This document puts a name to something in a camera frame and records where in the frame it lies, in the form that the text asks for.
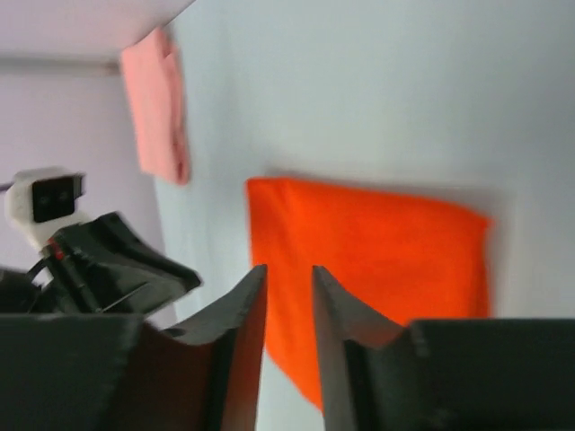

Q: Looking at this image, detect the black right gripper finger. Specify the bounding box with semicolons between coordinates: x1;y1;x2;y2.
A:
313;266;574;430

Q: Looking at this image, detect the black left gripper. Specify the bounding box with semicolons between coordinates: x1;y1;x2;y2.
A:
1;212;267;430

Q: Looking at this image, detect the orange polo t-shirt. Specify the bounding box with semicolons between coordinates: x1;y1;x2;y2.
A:
246;177;491;407

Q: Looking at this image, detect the folded pink t-shirt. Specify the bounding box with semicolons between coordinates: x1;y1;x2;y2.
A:
119;27;190;185

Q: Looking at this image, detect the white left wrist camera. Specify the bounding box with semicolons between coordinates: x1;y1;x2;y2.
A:
4;167;91;252

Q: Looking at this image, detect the aluminium frame post left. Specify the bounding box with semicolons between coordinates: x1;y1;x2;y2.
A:
1;55;120;76

